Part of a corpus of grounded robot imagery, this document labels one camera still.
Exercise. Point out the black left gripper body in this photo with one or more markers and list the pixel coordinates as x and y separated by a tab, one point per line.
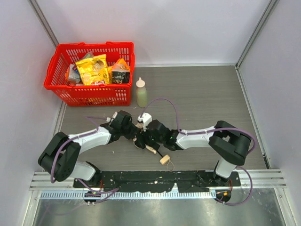
135	131

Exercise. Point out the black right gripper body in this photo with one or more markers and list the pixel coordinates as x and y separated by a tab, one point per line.
146	138

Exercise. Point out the cream folding umbrella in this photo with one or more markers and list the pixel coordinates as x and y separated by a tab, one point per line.
165	159

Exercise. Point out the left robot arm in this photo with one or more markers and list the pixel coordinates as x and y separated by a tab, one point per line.
60	157

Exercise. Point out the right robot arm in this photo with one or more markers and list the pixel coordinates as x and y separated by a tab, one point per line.
231	143

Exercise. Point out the clear plastic bottle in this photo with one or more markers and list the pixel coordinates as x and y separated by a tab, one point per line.
141	93

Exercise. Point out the black snack packet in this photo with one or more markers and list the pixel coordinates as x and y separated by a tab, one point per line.
120	76

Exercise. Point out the red plastic shopping basket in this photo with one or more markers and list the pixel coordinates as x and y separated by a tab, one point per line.
81	95

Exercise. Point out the orange snack bag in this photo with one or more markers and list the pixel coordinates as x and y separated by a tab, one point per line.
119	66

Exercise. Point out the yellow snack bag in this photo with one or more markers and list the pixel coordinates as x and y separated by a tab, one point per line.
94	71

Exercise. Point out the grey box in basket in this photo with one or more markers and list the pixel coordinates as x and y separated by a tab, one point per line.
72	76

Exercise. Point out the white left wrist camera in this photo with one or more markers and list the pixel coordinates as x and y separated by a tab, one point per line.
110	119

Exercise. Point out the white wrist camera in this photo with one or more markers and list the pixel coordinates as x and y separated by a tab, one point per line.
110	119
143	121

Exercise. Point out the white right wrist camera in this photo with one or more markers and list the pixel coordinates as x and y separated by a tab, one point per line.
143	121

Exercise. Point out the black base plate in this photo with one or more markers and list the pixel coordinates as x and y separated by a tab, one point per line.
187	181

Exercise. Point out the grey slotted cable duct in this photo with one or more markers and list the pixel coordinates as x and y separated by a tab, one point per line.
83	194

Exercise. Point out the grey wall corner profile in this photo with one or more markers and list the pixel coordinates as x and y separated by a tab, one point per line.
41	17

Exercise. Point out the right wall corner profile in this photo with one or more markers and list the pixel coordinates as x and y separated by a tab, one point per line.
258	28

